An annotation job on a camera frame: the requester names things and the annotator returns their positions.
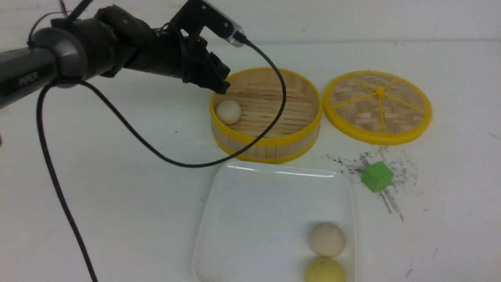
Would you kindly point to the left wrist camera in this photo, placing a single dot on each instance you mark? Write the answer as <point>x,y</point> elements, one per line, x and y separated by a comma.
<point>195,15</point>

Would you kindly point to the yellow rimmed bamboo steamer basket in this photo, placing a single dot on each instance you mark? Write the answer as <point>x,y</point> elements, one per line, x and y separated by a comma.
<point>259,95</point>

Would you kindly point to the green cube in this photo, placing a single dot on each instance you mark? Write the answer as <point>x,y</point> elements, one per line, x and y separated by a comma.
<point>377,176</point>

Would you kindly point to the white steamed bun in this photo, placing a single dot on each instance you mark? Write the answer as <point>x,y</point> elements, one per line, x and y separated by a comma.
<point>228,112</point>
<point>327,240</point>

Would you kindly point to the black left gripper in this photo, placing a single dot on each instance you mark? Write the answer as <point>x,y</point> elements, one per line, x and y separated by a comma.
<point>166,55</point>

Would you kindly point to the yellow rimmed woven steamer lid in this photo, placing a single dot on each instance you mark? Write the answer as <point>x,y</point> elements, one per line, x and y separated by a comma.
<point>377,107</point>

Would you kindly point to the yellow steamed bun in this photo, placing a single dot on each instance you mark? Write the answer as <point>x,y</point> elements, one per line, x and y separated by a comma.
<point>324,270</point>

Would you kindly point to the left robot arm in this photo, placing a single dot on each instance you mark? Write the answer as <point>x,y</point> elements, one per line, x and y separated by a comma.
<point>74,49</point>

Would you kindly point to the white square plate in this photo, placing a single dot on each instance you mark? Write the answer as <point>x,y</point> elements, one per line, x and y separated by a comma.
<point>258,217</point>

